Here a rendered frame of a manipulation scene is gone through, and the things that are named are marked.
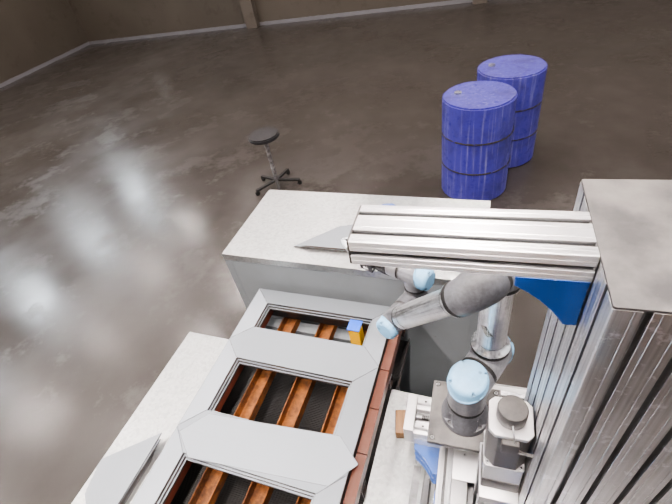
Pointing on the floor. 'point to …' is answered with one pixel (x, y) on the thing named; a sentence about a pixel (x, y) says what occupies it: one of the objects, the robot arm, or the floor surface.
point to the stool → (269, 156)
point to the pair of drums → (490, 125)
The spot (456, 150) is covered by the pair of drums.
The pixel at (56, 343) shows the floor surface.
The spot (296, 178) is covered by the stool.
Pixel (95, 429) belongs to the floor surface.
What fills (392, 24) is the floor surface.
